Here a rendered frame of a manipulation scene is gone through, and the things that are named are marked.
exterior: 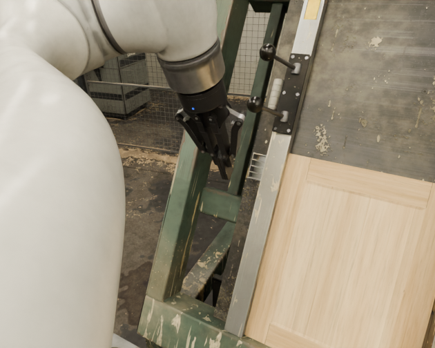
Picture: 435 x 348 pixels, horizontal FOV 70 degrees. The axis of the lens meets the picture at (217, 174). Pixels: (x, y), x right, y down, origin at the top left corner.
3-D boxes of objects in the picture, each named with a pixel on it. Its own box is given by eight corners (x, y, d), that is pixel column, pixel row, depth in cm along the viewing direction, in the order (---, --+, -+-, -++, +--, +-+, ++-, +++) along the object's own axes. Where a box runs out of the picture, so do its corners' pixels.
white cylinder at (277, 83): (275, 81, 84) (268, 110, 84) (273, 77, 81) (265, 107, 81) (286, 82, 83) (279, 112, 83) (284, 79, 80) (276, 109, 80)
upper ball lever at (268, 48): (291, 79, 79) (253, 58, 71) (295, 64, 79) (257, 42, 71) (303, 77, 76) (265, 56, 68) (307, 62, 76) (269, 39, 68)
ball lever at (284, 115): (279, 125, 80) (242, 110, 71) (284, 110, 79) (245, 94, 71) (291, 126, 76) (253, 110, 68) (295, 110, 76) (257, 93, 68)
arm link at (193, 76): (172, 27, 47) (184, 62, 52) (143, 63, 42) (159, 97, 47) (228, 25, 44) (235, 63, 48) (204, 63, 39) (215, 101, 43)
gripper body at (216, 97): (231, 64, 48) (241, 110, 55) (183, 63, 51) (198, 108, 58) (214, 96, 44) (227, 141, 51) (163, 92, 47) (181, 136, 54)
